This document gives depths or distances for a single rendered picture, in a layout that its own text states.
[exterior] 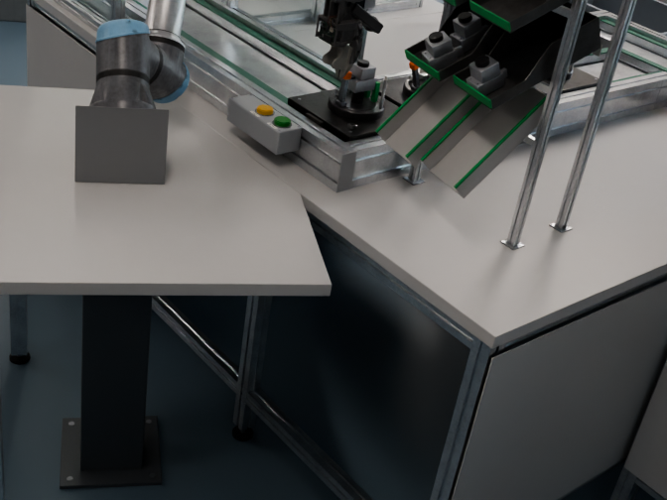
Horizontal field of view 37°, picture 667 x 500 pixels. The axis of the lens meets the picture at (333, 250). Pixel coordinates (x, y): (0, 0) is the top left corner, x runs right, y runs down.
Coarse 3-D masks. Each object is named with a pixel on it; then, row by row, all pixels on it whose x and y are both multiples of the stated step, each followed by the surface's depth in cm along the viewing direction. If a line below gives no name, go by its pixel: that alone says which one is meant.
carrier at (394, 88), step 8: (424, 72) 262; (392, 80) 264; (400, 80) 264; (408, 80) 260; (424, 80) 261; (392, 88) 259; (400, 88) 260; (408, 88) 255; (416, 88) 253; (384, 96) 255; (392, 96) 254; (400, 96) 255; (408, 96) 255; (400, 104) 251
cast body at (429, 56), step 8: (440, 32) 207; (432, 40) 206; (440, 40) 206; (448, 40) 206; (432, 48) 206; (440, 48) 206; (448, 48) 207; (456, 48) 210; (424, 56) 209; (432, 56) 208; (440, 56) 208; (448, 56) 208; (456, 56) 209; (432, 64) 208; (440, 64) 209; (448, 64) 210
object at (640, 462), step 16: (656, 384) 252; (656, 400) 252; (656, 416) 254; (640, 432) 259; (656, 432) 255; (640, 448) 260; (656, 448) 256; (624, 464) 266; (640, 464) 261; (656, 464) 257; (624, 480) 268; (640, 480) 264; (656, 480) 259; (624, 496) 269; (656, 496) 261
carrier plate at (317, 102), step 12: (300, 96) 245; (312, 96) 246; (324, 96) 248; (300, 108) 241; (312, 108) 240; (324, 108) 241; (384, 108) 247; (396, 108) 248; (324, 120) 235; (336, 120) 236; (348, 120) 237; (384, 120) 240; (336, 132) 232; (348, 132) 231; (360, 132) 232; (372, 132) 234
